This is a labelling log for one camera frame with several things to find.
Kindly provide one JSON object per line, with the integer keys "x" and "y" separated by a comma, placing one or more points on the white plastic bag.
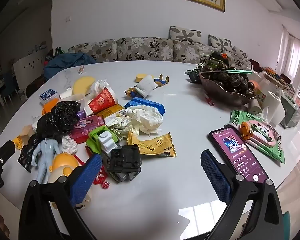
{"x": 100, "y": 85}

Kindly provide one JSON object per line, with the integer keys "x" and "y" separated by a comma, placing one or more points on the black toy dinosaur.
{"x": 27, "y": 153}

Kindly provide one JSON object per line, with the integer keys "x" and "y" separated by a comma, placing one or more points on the white cloth pouch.
{"x": 147, "y": 86}

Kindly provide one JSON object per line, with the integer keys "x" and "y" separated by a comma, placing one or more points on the small blue card box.
{"x": 48, "y": 95}

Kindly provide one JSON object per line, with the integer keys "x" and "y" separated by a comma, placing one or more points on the white curtain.
{"x": 293, "y": 52}

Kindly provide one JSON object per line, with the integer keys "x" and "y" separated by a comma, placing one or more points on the yellow sponge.
{"x": 82, "y": 83}

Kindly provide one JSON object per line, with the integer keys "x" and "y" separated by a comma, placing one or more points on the black cube toy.
{"x": 123, "y": 163}

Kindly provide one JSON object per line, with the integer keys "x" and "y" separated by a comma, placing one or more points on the smartphone with lit screen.
{"x": 236, "y": 152}

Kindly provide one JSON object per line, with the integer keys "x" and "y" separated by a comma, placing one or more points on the black plastic bag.
{"x": 56, "y": 118}

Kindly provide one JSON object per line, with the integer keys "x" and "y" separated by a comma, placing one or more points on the pale blue doll figure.
{"x": 45, "y": 158}

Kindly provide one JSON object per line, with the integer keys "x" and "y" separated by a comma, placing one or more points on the green and white toy truck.
{"x": 102, "y": 140}

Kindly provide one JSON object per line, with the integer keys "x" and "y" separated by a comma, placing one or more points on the blue jacket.
{"x": 66, "y": 63}

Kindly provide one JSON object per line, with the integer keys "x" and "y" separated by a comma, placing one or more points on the green camouflage toy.
{"x": 218, "y": 60}

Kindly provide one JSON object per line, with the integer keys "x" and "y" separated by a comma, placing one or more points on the yellow toy piece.
{"x": 18, "y": 142}

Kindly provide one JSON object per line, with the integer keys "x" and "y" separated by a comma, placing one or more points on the brown bowl of chestnuts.
{"x": 225, "y": 88}

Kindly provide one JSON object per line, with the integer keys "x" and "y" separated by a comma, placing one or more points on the yellow snack wrapper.
{"x": 152, "y": 145}

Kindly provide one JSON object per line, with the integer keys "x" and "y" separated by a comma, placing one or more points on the oval sticker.
{"x": 81, "y": 69}

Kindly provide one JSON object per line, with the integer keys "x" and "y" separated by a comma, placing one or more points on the white toilet paper roll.
{"x": 273, "y": 108}

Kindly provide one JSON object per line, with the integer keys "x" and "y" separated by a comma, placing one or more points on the yellow round toy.
{"x": 62, "y": 166}

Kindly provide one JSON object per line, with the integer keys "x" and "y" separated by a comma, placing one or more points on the green panda wet wipes pack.
{"x": 262, "y": 135}

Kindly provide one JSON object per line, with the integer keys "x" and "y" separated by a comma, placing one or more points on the white cabinet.
{"x": 31, "y": 70}

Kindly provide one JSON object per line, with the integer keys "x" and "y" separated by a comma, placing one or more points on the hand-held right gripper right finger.
{"x": 215, "y": 177}

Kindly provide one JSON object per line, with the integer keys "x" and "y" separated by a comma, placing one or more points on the red candy wrapper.
{"x": 102, "y": 180}

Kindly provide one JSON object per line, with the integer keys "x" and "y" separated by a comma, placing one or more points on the green tissue box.
{"x": 288, "y": 110}

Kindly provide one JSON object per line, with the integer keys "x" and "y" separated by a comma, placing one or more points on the orange toy car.
{"x": 245, "y": 130}

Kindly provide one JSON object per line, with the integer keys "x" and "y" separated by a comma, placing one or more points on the white paper box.
{"x": 72, "y": 97}

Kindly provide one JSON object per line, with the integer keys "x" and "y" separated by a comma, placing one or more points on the orange lid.
{"x": 50, "y": 106}

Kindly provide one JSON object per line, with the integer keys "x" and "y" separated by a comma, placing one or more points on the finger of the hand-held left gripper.
{"x": 5, "y": 148}

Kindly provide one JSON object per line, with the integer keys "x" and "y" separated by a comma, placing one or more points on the crumpled white tissue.
{"x": 145, "y": 118}

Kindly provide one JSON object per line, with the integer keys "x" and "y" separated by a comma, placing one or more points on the yellow carton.
{"x": 112, "y": 111}

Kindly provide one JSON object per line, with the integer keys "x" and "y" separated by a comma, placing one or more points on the red paper cup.
{"x": 102, "y": 101}

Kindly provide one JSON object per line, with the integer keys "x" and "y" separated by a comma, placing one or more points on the gold and blue toy robot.
{"x": 162, "y": 80}

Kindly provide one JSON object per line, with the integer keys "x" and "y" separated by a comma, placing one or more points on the floral sofa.
{"x": 145, "y": 48}

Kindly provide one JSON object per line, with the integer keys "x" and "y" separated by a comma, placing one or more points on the blue printed box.
{"x": 146, "y": 105}

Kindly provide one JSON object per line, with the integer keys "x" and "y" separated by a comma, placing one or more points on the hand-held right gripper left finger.
{"x": 86, "y": 180}

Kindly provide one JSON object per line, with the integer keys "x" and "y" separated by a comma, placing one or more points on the pink printed packet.
{"x": 86, "y": 128}

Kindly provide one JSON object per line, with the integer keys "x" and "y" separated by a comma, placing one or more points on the clear plastic jar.
{"x": 268, "y": 86}

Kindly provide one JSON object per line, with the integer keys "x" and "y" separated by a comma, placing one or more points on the floral cushion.
{"x": 221, "y": 43}
{"x": 185, "y": 33}

